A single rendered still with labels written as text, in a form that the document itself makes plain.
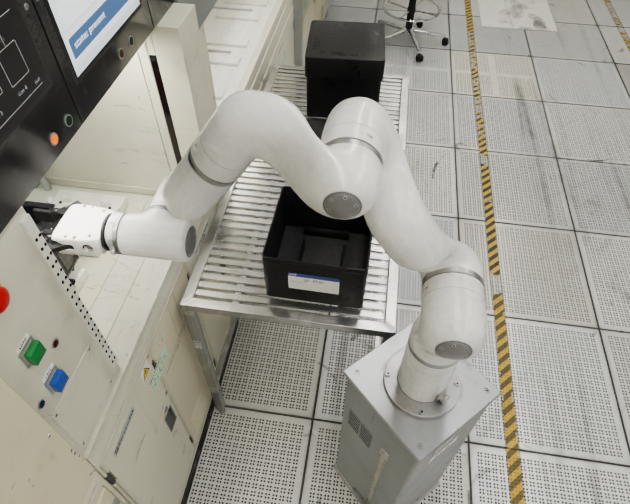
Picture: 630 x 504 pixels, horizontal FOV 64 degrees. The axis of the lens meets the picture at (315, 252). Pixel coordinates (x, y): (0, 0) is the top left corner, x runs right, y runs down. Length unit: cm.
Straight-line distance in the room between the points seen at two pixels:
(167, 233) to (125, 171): 62
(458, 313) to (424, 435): 43
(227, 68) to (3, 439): 160
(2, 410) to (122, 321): 49
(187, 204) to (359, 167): 32
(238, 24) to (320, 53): 64
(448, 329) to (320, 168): 40
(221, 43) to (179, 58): 104
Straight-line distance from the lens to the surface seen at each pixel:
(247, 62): 218
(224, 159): 77
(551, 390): 234
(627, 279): 286
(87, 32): 101
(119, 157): 155
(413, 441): 126
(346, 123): 74
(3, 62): 83
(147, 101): 138
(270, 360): 219
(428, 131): 334
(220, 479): 203
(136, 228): 101
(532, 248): 278
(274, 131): 72
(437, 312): 94
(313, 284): 135
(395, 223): 81
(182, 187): 85
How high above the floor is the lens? 193
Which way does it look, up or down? 50 degrees down
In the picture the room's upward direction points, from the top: 1 degrees clockwise
